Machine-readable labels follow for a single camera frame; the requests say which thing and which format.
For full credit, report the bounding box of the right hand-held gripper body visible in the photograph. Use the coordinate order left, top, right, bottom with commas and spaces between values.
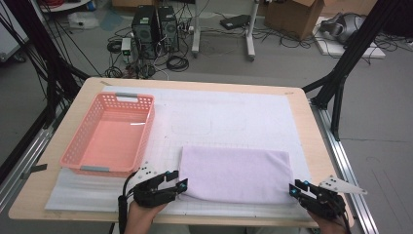
297, 175, 369, 220

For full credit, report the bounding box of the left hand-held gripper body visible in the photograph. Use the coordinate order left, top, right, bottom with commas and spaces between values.
131, 161, 170, 209

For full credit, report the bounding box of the lavender printed towel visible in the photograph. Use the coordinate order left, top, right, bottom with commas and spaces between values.
177, 144, 298, 206

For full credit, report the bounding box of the pink plastic basket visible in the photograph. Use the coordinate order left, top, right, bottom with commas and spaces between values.
59, 92, 156, 179

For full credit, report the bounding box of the person's right hand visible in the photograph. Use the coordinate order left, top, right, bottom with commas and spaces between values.
307, 210, 351, 234

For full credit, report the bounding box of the person's left hand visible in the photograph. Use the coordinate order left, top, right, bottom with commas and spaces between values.
124, 200, 167, 234

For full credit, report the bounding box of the white grid mat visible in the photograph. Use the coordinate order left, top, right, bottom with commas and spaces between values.
44, 85, 315, 218

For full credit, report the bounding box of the small white box green light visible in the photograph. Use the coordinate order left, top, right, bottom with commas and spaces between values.
120, 37, 132, 63

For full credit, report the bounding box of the white foam board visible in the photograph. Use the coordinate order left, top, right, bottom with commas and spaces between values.
312, 16, 388, 59

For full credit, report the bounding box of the large black computer tower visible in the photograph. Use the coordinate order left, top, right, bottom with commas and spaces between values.
131, 5, 160, 60

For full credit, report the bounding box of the white stand leg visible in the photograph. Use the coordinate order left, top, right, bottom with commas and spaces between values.
245, 0, 261, 62
191, 0, 202, 59

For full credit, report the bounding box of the slim black computer tower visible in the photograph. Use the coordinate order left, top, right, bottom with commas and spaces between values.
157, 5, 180, 53

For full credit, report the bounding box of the silver grey device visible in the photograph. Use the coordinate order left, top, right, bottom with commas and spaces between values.
319, 12, 366, 45

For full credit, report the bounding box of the open cardboard box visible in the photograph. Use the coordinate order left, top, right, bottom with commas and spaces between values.
263, 0, 325, 42

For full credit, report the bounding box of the flat black device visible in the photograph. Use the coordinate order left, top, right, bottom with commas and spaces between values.
219, 14, 252, 31

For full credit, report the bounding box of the clear plastic bag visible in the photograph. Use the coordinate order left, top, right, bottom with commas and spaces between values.
67, 11, 100, 30

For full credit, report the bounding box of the round white table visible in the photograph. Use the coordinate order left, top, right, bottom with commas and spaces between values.
38, 0, 92, 14

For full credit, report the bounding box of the white cabinet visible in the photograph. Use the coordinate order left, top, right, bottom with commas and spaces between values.
0, 0, 29, 62

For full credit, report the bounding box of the right hand-held gripper black cable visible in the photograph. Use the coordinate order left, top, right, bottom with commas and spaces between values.
337, 208, 354, 234

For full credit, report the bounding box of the aluminium rail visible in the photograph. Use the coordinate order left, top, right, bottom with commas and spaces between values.
310, 100, 380, 234
0, 105, 67, 214

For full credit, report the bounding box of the coiled black cable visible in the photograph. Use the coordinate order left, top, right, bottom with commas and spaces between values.
166, 55, 190, 73

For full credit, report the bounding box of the grey metal bracket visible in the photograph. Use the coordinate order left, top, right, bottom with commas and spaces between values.
20, 163, 49, 179

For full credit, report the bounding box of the black metal frame strut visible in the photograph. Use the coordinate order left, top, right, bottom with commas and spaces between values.
301, 0, 413, 142
0, 0, 92, 186

